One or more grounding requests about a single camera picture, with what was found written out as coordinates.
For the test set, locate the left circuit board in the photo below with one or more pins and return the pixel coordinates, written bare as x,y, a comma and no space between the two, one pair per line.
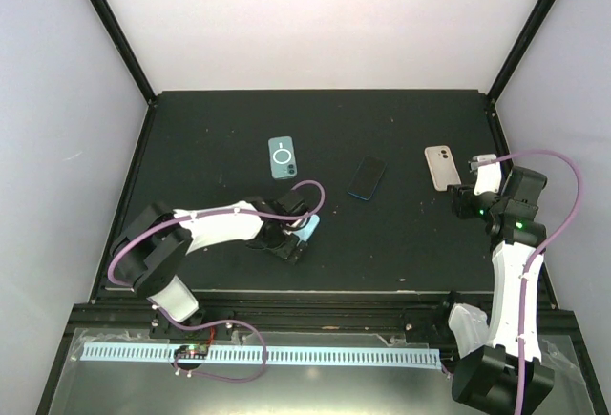
191,352

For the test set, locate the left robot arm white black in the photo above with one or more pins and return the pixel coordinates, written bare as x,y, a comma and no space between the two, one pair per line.
147,255

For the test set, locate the light blue phone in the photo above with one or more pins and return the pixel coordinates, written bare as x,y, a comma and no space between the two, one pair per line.
305,233

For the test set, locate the light blue slotted cable duct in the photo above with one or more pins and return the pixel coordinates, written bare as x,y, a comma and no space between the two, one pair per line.
122,352

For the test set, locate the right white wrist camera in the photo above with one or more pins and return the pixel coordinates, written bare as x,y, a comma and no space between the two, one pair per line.
487,172

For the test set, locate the black frame post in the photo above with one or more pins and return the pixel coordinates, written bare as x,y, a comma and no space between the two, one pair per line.
527,34
111,25

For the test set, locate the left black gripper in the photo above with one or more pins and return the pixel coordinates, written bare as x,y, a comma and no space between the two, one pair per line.
284,251

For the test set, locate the right black frame post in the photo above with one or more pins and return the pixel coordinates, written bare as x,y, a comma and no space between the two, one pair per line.
527,34

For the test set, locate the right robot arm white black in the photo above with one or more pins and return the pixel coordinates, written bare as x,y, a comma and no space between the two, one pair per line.
500,369

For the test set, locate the left black frame post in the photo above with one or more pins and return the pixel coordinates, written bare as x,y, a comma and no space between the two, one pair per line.
111,25

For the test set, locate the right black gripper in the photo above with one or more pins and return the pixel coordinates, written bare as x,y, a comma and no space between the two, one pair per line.
460,199

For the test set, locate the teal phone with ring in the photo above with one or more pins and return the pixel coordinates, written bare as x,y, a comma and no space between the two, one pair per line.
282,159

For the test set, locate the dark blue phone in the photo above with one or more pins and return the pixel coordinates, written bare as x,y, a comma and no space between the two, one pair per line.
367,177

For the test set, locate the beige phone case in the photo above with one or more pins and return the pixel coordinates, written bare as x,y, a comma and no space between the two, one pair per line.
442,168

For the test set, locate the black aluminium front rail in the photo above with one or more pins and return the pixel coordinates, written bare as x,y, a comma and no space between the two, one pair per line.
418,318

